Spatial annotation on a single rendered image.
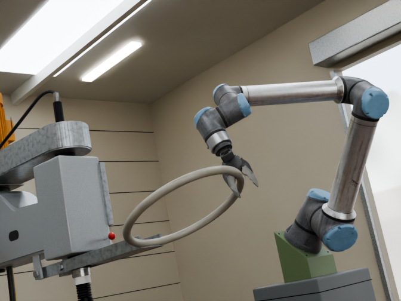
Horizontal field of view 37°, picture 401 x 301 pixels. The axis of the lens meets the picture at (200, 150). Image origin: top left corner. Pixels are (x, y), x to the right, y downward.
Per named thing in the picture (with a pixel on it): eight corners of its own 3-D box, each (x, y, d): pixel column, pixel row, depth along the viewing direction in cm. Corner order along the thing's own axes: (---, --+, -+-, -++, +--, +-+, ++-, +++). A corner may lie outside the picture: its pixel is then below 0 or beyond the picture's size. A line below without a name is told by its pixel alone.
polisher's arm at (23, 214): (-28, 296, 296) (-38, 199, 306) (13, 289, 313) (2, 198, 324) (58, 273, 250) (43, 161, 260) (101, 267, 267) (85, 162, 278)
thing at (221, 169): (99, 254, 211) (95, 246, 212) (191, 243, 247) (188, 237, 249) (180, 169, 186) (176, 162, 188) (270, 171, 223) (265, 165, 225)
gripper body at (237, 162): (249, 172, 223) (234, 147, 229) (244, 165, 216) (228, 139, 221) (231, 183, 224) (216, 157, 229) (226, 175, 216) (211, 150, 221)
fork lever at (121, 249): (31, 281, 263) (29, 270, 265) (67, 276, 278) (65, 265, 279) (133, 249, 221) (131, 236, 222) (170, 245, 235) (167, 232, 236)
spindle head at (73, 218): (24, 273, 265) (12, 175, 274) (65, 268, 281) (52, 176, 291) (72, 260, 242) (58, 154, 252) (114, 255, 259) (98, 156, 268)
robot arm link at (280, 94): (361, 71, 259) (210, 80, 243) (376, 79, 248) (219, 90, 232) (358, 96, 264) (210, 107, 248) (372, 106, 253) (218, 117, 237)
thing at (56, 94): (54, 130, 269) (49, 94, 273) (62, 131, 272) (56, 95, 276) (59, 128, 267) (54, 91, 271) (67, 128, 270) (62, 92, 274)
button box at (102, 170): (98, 228, 265) (88, 166, 271) (102, 227, 267) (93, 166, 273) (109, 224, 260) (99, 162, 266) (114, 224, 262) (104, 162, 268)
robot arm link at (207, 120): (211, 101, 228) (188, 114, 228) (227, 126, 222) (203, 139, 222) (215, 112, 236) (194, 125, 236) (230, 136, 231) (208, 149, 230)
